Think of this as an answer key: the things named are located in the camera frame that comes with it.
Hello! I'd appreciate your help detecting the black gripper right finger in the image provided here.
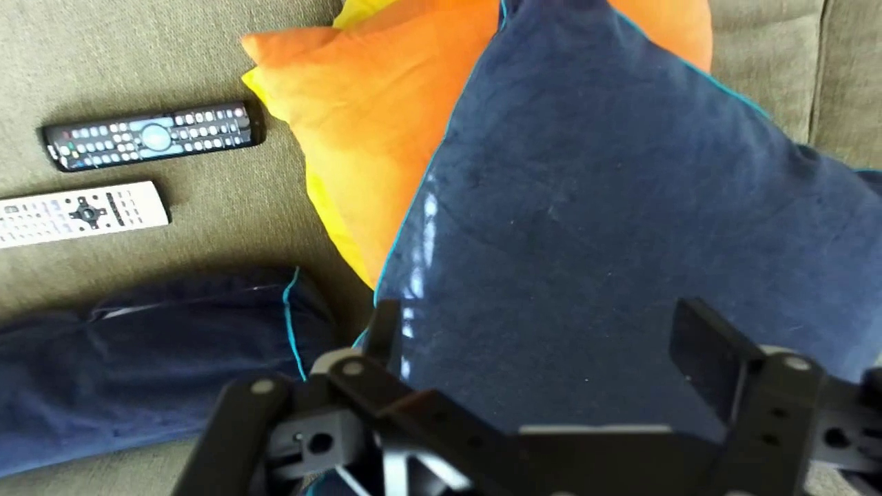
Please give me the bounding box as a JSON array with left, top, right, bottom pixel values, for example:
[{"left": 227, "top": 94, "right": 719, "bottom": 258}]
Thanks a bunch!
[{"left": 670, "top": 297, "right": 882, "bottom": 496}]

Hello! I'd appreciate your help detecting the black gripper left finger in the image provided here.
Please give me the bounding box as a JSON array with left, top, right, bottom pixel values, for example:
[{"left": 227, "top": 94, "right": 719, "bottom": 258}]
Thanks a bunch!
[{"left": 170, "top": 297, "right": 532, "bottom": 496}]

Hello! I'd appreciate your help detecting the black remote control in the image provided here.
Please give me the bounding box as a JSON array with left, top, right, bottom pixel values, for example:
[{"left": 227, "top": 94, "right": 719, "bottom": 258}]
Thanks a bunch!
[{"left": 38, "top": 99, "right": 269, "bottom": 177}]

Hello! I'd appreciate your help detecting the navy pillow teal piping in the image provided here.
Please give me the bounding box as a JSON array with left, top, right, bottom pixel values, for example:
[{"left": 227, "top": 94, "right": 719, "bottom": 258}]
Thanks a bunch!
[{"left": 370, "top": 0, "right": 882, "bottom": 444}]

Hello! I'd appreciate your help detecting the orange pillow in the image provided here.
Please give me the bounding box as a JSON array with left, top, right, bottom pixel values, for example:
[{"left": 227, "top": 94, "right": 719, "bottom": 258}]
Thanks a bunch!
[{"left": 239, "top": 0, "right": 716, "bottom": 293}]

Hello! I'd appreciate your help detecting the white remote control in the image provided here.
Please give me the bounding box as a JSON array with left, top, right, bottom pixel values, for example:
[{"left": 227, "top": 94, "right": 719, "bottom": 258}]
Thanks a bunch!
[{"left": 0, "top": 177, "right": 173, "bottom": 254}]

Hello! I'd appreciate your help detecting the yellow pillow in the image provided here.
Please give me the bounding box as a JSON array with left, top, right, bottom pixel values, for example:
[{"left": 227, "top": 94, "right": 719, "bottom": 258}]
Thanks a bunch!
[{"left": 239, "top": 0, "right": 407, "bottom": 290}]

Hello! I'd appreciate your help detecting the grey-green fabric sofa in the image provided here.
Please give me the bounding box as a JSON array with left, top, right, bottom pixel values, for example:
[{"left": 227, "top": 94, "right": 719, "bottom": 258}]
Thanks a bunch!
[{"left": 0, "top": 0, "right": 882, "bottom": 496}]

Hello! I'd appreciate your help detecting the dark blue folded cloth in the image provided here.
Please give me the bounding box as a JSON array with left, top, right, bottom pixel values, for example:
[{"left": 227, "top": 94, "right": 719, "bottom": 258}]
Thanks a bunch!
[{"left": 0, "top": 268, "right": 340, "bottom": 483}]

